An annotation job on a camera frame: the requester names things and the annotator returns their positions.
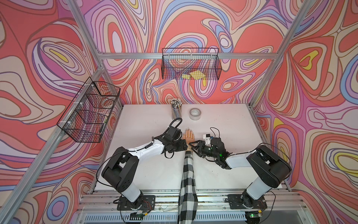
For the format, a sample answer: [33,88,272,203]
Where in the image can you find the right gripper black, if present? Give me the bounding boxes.
[188,140,219,159]

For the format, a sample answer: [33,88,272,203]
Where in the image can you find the beige wrist watch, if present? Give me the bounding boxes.
[187,143,197,153]

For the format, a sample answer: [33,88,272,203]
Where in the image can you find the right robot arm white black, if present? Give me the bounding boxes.
[189,136,292,207]

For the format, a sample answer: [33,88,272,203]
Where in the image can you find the plaid sleeved forearm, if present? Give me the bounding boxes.
[178,150,198,224]

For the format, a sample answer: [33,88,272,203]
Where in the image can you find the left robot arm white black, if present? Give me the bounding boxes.
[101,136,187,203]

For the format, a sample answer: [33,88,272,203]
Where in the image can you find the person's hand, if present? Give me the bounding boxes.
[183,128,195,151]

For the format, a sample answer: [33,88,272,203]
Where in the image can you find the metal pencil cup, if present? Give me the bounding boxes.
[170,98,182,120]

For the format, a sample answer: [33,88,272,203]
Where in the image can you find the yellow sticky notes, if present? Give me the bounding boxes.
[181,70,206,80]

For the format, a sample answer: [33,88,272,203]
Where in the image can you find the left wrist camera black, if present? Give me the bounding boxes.
[166,126,181,141]

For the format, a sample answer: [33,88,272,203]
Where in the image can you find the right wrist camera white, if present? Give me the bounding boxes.
[203,134,213,146]

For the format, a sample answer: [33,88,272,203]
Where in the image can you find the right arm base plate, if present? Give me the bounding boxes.
[225,194,267,210]

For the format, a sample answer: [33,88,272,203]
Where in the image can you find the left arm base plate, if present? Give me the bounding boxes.
[117,195,156,211]

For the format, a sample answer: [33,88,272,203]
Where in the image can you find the back black wire basket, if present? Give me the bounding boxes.
[161,47,222,80]

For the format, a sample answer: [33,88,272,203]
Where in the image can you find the black wire basket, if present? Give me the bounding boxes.
[57,77,121,143]
[161,47,222,80]

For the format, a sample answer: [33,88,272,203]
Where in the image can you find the left black wire basket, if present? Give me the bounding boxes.
[57,77,121,143]

